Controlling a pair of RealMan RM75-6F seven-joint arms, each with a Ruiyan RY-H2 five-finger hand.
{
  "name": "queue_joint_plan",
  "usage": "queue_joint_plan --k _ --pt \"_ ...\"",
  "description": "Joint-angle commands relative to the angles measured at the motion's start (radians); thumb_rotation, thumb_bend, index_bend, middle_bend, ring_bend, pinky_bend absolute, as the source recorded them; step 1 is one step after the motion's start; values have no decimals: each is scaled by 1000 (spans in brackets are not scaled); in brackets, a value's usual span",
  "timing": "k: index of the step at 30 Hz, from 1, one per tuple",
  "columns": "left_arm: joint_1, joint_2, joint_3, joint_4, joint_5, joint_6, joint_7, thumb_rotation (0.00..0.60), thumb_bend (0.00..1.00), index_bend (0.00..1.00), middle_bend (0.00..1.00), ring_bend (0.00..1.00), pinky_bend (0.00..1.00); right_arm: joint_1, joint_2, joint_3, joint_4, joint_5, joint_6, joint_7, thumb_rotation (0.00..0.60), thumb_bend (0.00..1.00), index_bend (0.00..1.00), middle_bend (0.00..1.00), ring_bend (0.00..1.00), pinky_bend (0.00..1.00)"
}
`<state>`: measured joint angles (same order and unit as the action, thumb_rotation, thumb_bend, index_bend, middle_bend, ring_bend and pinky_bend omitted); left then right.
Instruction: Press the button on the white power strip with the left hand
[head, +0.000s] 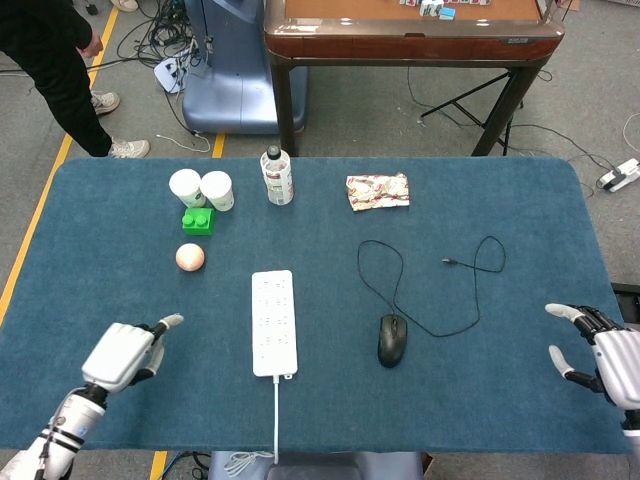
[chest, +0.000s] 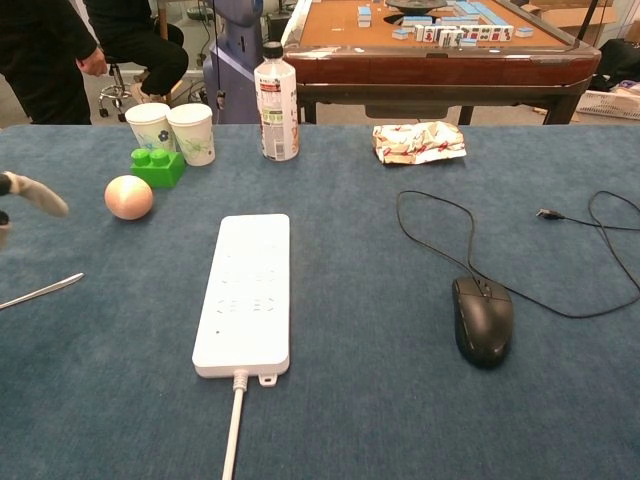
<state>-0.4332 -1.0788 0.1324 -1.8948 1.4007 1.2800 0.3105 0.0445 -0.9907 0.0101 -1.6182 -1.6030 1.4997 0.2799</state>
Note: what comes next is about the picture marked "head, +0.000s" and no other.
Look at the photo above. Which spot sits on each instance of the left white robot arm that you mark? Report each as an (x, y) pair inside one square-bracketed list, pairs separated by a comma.
[(55, 432)]

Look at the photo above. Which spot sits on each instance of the person in black trousers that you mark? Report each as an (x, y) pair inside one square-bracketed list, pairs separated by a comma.
[(55, 65)]

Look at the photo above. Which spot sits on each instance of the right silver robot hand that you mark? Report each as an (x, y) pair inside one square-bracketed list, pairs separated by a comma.
[(607, 357)]

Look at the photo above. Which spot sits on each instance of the green toy building block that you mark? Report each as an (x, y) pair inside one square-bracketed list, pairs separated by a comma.
[(198, 221)]

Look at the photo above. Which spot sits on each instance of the blue felt table cloth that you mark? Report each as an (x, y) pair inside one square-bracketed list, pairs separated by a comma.
[(450, 400)]

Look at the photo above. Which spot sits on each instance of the white paper cup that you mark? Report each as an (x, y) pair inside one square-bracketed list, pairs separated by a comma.
[(186, 187), (218, 190)]

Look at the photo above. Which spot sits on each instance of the white multi-socket with plugs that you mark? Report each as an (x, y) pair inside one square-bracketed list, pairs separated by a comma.
[(172, 72)]

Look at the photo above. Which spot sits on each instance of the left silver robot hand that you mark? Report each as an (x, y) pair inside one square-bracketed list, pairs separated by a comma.
[(125, 357)]

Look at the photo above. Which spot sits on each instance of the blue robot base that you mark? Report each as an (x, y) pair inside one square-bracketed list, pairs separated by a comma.
[(235, 75)]

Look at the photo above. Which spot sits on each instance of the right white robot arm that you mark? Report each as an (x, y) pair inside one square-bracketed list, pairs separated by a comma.
[(632, 434)]

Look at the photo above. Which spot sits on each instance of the clear plastic water bottle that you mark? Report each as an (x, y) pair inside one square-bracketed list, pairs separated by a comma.
[(276, 177)]

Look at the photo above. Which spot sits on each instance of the mahjong tiles pile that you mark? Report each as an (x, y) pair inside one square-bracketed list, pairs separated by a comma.
[(435, 7)]

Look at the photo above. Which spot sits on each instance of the crumpled red white wrapper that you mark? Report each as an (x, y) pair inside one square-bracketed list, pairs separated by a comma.
[(378, 191)]

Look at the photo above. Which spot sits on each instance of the black computer mouse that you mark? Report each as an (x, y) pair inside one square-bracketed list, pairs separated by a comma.
[(392, 341)]

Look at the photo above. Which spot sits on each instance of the pink round ball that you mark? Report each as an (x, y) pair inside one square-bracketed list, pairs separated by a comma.
[(190, 257)]

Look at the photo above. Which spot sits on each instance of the white floor power strip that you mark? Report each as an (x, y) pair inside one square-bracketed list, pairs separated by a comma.
[(621, 175)]

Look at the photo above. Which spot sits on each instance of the brown mahjong table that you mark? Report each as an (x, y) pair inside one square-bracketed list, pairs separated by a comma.
[(410, 35)]

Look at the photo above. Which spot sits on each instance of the blue grey robot chest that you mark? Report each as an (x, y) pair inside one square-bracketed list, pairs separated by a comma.
[(315, 466)]

